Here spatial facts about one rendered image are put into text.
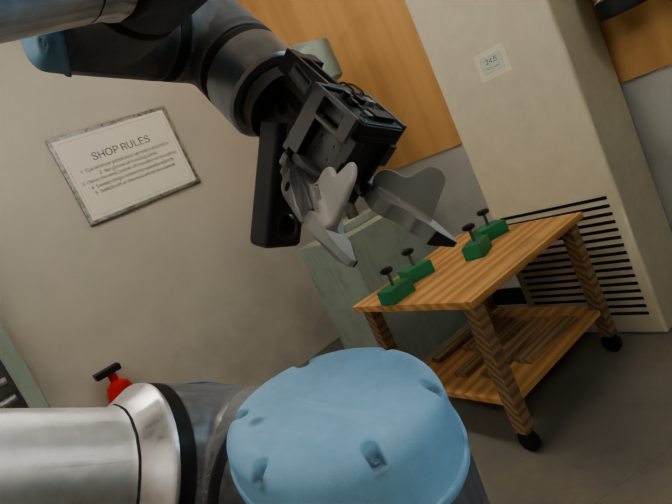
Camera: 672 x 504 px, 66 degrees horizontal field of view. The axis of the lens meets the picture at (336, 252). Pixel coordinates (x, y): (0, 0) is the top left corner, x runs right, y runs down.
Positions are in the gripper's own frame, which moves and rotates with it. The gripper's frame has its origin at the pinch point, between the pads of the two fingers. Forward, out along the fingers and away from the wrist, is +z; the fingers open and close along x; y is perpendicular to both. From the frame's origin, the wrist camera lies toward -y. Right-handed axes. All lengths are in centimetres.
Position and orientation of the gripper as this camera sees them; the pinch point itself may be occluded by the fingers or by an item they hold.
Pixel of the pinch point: (408, 262)
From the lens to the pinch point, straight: 41.5
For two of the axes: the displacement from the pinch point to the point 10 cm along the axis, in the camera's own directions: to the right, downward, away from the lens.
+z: 6.1, 6.7, -4.2
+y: 4.7, -7.4, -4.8
